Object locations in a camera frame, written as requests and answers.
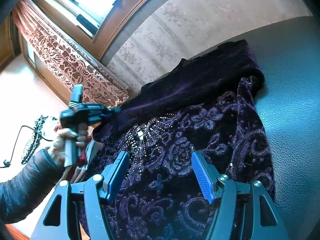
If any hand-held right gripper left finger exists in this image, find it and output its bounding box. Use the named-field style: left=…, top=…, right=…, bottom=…
left=31, top=151, right=130, bottom=240

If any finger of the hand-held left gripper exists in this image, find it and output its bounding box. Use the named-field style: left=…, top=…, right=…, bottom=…
left=99, top=106, right=121, bottom=115
left=96, top=114, right=118, bottom=126

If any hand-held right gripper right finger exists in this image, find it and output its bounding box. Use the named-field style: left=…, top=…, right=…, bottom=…
left=191, top=151, right=284, bottom=240

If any dark purple velvet garment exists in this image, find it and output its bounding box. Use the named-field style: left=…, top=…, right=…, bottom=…
left=79, top=39, right=275, bottom=240

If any person's left forearm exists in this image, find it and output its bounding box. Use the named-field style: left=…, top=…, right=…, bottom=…
left=0, top=149, right=67, bottom=224

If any folded clothes stack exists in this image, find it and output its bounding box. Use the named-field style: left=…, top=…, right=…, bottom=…
left=54, top=125, right=97, bottom=184

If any person's left hand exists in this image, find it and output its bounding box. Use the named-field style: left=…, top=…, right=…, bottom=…
left=49, top=127, right=89, bottom=163

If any wooden door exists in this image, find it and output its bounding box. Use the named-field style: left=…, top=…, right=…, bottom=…
left=9, top=12, right=75, bottom=103

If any floral patterned curtain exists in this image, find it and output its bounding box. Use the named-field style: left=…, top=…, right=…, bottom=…
left=11, top=0, right=129, bottom=108

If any black cable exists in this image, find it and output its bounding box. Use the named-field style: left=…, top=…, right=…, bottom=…
left=0, top=125, right=54, bottom=168

